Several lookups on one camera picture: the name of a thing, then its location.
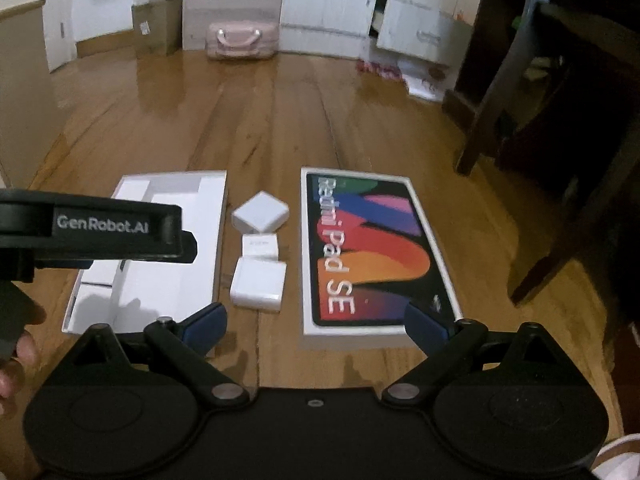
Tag white charger with prongs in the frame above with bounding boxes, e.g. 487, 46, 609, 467
230, 257, 286, 312

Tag person's left hand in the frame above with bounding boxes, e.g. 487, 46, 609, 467
1, 328, 39, 418

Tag Redmi Pad SE box lid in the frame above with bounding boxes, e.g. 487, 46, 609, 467
300, 167, 462, 350

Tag dark wooden chair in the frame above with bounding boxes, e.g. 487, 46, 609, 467
444, 0, 639, 306

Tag pink suitcase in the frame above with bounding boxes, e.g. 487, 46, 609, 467
205, 21, 280, 60

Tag red patterned cloth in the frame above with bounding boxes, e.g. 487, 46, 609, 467
356, 60, 404, 82

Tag beige cardboard panel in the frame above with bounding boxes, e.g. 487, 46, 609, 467
0, 0, 64, 188

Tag white box tray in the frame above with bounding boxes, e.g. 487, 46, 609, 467
62, 170, 228, 335

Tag brown cardboard box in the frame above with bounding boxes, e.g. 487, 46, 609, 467
131, 0, 182, 58

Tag small white cable box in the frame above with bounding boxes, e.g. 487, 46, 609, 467
242, 233, 279, 261

